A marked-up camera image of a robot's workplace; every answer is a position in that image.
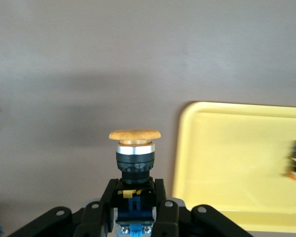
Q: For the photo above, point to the yellow mushroom button blue base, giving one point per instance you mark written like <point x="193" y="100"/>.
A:
<point x="135" y="158"/>

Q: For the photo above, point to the brown table cover sheet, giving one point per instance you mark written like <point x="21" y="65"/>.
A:
<point x="88" y="49"/>

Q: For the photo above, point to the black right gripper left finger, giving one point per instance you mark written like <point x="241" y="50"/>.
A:
<point x="88" y="222"/>

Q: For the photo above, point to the yellow plastic tray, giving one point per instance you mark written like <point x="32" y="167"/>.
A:
<point x="224" y="160"/>

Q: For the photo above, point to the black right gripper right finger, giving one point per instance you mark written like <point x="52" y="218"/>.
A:
<point x="177" y="222"/>

